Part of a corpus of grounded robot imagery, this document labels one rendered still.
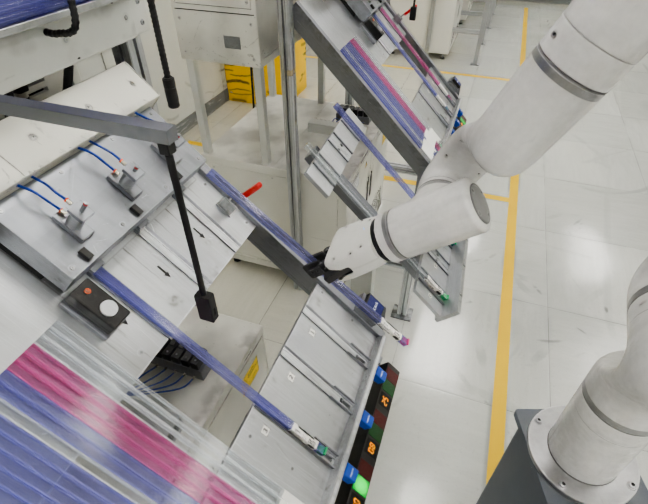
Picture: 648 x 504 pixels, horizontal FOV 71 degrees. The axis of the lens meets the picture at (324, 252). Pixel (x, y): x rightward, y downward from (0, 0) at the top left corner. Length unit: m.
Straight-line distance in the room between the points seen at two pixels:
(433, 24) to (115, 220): 4.64
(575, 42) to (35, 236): 0.67
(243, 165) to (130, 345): 1.27
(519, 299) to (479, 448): 0.80
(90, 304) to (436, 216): 0.49
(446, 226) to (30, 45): 0.61
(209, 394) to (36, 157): 0.63
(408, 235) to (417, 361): 1.29
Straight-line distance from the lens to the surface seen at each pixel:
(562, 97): 0.55
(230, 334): 1.20
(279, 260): 0.98
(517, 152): 0.58
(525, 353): 2.09
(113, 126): 0.49
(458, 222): 0.65
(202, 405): 1.10
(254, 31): 1.66
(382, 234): 0.70
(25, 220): 0.71
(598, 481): 0.99
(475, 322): 2.13
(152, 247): 0.81
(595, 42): 0.54
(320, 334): 0.93
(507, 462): 1.15
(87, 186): 0.76
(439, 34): 5.17
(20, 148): 0.74
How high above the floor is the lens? 1.53
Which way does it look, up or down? 41 degrees down
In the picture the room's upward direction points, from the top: straight up
